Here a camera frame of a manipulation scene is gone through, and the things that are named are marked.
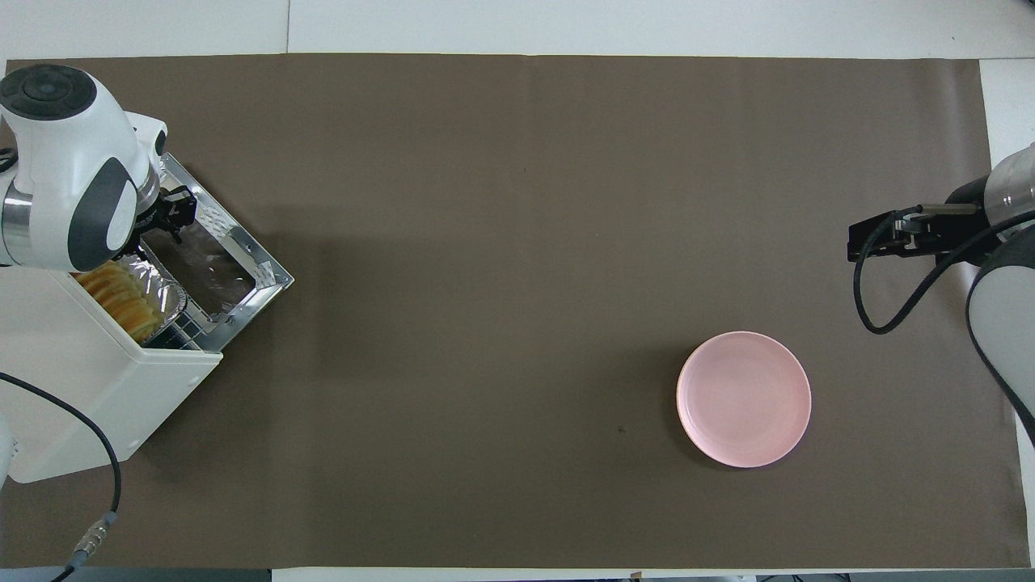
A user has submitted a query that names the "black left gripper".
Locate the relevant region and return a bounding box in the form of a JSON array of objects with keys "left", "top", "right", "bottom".
[{"left": 136, "top": 184, "right": 197, "bottom": 245}]

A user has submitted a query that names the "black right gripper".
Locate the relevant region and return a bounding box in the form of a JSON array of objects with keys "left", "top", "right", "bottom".
[{"left": 847, "top": 176, "right": 994, "bottom": 268}]

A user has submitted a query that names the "aluminium foil tray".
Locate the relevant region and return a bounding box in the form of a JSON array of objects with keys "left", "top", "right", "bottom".
[{"left": 73, "top": 255, "right": 188, "bottom": 347}]

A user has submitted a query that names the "sliced yellow bread loaf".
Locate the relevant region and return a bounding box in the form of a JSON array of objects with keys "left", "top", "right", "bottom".
[{"left": 77, "top": 263, "right": 163, "bottom": 344}]

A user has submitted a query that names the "glass metal oven door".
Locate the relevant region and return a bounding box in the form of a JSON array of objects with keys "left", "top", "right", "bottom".
[{"left": 139, "top": 152, "right": 294, "bottom": 353}]

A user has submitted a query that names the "cream white toaster oven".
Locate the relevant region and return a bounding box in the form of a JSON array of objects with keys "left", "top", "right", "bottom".
[{"left": 0, "top": 267, "right": 224, "bottom": 484}]

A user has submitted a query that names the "pink round plate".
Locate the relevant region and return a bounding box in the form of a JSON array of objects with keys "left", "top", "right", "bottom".
[{"left": 676, "top": 331, "right": 813, "bottom": 469}]

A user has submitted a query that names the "brown table mat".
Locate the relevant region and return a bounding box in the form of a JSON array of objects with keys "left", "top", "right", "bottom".
[{"left": 0, "top": 53, "right": 1032, "bottom": 569}]

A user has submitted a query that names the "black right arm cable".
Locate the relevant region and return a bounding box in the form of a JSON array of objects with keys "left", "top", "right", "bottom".
[{"left": 853, "top": 205, "right": 1035, "bottom": 335}]

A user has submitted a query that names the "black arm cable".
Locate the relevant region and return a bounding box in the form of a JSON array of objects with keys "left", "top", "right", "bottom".
[
  {"left": 0, "top": 372, "right": 123, "bottom": 582},
  {"left": 853, "top": 205, "right": 1035, "bottom": 335}
]

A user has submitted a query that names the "metal oven wire rack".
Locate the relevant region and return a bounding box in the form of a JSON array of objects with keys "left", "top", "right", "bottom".
[{"left": 146, "top": 311, "right": 221, "bottom": 353}]

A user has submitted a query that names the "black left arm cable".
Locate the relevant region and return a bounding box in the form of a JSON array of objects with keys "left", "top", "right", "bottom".
[{"left": 0, "top": 372, "right": 123, "bottom": 582}]

